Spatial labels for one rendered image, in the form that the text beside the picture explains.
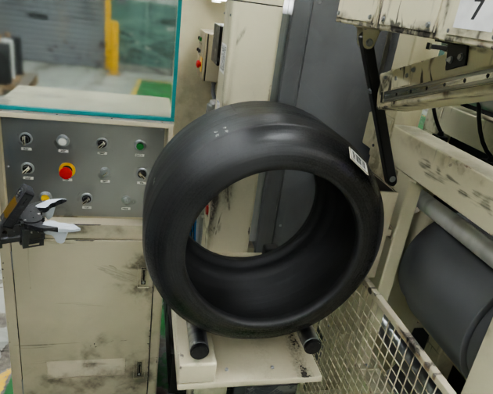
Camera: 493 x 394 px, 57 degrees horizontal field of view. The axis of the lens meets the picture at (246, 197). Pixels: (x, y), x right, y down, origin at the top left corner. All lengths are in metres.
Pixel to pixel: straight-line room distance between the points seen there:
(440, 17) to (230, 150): 0.43
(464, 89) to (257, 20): 0.52
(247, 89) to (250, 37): 0.13
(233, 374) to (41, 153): 0.92
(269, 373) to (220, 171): 0.57
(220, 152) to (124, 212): 0.82
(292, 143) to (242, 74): 0.37
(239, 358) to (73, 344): 0.84
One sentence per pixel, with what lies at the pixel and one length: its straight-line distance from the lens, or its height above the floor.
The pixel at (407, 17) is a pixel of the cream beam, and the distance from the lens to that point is 0.94.
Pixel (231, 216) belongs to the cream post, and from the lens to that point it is 1.35.
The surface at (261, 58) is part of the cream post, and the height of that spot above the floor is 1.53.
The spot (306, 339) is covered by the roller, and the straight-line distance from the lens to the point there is 1.19.
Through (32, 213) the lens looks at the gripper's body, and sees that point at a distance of 1.33.
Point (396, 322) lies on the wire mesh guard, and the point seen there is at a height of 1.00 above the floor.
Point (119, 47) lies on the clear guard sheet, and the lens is 1.48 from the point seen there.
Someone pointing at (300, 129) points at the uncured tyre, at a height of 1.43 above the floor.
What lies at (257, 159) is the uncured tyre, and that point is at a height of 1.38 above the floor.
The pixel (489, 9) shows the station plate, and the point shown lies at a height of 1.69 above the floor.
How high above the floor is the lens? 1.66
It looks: 23 degrees down
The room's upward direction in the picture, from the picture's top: 8 degrees clockwise
